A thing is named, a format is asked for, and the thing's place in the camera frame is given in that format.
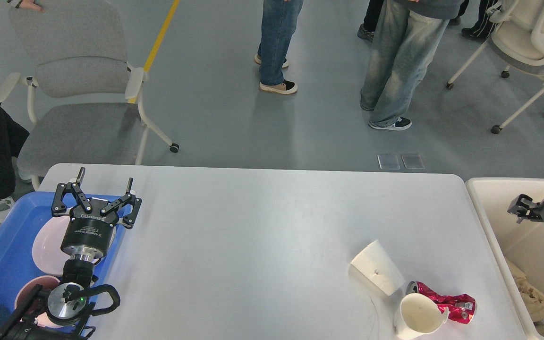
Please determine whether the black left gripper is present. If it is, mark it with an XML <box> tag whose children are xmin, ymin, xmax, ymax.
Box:
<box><xmin>51</xmin><ymin>166</ymin><xmax>142</xmax><ymax>261</ymax></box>

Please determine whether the pink plate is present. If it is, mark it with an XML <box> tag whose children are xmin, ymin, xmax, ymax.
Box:
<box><xmin>32</xmin><ymin>215</ymin><xmax>116</xmax><ymax>275</ymax></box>

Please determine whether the pink mug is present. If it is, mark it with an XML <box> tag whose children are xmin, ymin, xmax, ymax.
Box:
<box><xmin>15</xmin><ymin>275</ymin><xmax>65</xmax><ymax>329</ymax></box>

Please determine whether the brown paper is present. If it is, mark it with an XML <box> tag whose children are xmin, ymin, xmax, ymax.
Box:
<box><xmin>506</xmin><ymin>259</ymin><xmax>544</xmax><ymax>323</ymax></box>

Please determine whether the red item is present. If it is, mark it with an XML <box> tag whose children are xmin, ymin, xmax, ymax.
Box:
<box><xmin>406</xmin><ymin>280</ymin><xmax>477</xmax><ymax>324</ymax></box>

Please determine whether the white paper cup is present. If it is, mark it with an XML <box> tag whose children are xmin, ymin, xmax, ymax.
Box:
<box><xmin>393</xmin><ymin>293</ymin><xmax>449</xmax><ymax>340</ymax></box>

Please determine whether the white paper sheet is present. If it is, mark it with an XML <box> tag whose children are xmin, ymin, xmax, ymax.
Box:
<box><xmin>350</xmin><ymin>240</ymin><xmax>406</xmax><ymax>296</ymax></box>

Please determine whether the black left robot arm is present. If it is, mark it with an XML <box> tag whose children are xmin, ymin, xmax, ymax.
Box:
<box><xmin>0</xmin><ymin>168</ymin><xmax>142</xmax><ymax>340</ymax></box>

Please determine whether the beige plastic bin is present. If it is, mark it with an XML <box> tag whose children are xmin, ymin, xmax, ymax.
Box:
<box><xmin>466</xmin><ymin>177</ymin><xmax>544</xmax><ymax>340</ymax></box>

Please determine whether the blue plastic tray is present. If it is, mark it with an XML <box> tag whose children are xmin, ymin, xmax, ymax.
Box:
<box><xmin>0</xmin><ymin>191</ymin><xmax>126</xmax><ymax>340</ymax></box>

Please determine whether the grey office chair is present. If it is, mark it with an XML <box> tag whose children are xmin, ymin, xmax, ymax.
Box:
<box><xmin>0</xmin><ymin>0</ymin><xmax>179</xmax><ymax>189</ymax></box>

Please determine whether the white office chair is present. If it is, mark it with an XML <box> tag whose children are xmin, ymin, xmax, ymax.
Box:
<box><xmin>446</xmin><ymin>0</ymin><xmax>544</xmax><ymax>134</ymax></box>

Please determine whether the person in black trousers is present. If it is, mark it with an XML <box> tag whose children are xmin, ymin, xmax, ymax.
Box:
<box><xmin>357</xmin><ymin>0</ymin><xmax>497</xmax><ymax>42</ymax></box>

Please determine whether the person in blue jeans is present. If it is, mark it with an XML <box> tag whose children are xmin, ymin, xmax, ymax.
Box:
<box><xmin>256</xmin><ymin>0</ymin><xmax>303</xmax><ymax>95</ymax></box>

